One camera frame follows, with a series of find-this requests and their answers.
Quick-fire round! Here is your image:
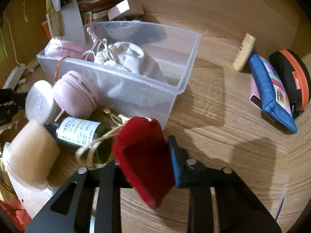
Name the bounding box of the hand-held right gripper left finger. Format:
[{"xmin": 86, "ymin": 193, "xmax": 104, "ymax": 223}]
[{"xmin": 24, "ymin": 161, "xmax": 133, "ymax": 233}]

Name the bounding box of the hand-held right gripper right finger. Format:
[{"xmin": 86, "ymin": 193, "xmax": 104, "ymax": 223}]
[{"xmin": 167, "ymin": 135, "xmax": 282, "ymax": 233}]

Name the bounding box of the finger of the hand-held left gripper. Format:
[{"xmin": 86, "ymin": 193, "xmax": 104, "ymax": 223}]
[{"xmin": 0, "ymin": 89, "xmax": 28, "ymax": 127}]

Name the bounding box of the white round jar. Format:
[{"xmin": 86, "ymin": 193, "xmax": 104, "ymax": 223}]
[{"xmin": 25, "ymin": 80, "xmax": 62, "ymax": 124}]

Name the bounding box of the red felt pouch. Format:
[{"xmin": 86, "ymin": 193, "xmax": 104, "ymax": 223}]
[{"xmin": 112, "ymin": 116, "xmax": 175, "ymax": 209}]

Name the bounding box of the dark green glass bottle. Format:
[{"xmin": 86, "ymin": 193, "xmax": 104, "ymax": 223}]
[{"xmin": 44, "ymin": 116, "xmax": 120, "ymax": 165}]

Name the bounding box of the clear plastic storage box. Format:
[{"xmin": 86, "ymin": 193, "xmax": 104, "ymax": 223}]
[{"xmin": 36, "ymin": 21, "xmax": 202, "ymax": 130}]

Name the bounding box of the wooden desktop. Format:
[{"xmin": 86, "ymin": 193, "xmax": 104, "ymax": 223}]
[{"xmin": 7, "ymin": 0, "xmax": 309, "ymax": 233}]

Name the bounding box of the beige cup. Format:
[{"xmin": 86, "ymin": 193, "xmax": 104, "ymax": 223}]
[{"xmin": 2, "ymin": 119, "xmax": 61, "ymax": 193}]

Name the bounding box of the pink round device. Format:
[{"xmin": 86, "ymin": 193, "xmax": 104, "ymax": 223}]
[{"xmin": 53, "ymin": 70, "xmax": 99, "ymax": 118}]

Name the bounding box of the pink zipper pouch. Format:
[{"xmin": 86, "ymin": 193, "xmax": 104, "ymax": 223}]
[{"xmin": 45, "ymin": 39, "xmax": 95, "ymax": 62}]

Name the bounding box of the pink notebook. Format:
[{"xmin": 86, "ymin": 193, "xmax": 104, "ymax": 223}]
[{"xmin": 250, "ymin": 78, "xmax": 263, "ymax": 110}]

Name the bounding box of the tall white carton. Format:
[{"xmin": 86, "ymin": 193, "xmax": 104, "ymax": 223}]
[{"xmin": 51, "ymin": 0, "xmax": 87, "ymax": 42}]

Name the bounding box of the orange cloth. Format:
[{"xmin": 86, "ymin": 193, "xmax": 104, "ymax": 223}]
[{"xmin": 0, "ymin": 199, "xmax": 32, "ymax": 233}]

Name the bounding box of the blue fabric pouch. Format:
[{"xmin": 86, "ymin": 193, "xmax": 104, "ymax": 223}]
[{"xmin": 248, "ymin": 51, "xmax": 298, "ymax": 134}]

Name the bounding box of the yellow lotion tube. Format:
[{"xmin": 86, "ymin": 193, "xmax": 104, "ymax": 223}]
[{"xmin": 233, "ymin": 33, "xmax": 256, "ymax": 72}]

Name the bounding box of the stack of snack packets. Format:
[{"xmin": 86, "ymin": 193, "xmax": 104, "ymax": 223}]
[{"xmin": 78, "ymin": 0, "xmax": 123, "ymax": 21}]

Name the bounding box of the black and orange zipper case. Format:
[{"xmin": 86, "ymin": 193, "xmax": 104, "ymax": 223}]
[{"xmin": 269, "ymin": 49, "xmax": 311, "ymax": 118}]

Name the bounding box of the small white cube box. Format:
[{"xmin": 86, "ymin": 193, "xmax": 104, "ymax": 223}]
[{"xmin": 107, "ymin": 0, "xmax": 144, "ymax": 21}]

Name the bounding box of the gold cord ornament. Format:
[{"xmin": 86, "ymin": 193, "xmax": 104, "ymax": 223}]
[{"xmin": 75, "ymin": 107, "xmax": 156, "ymax": 168}]

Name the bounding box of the white drawstring bag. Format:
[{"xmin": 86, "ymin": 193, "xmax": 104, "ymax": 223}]
[{"xmin": 83, "ymin": 28, "xmax": 168, "ymax": 107}]

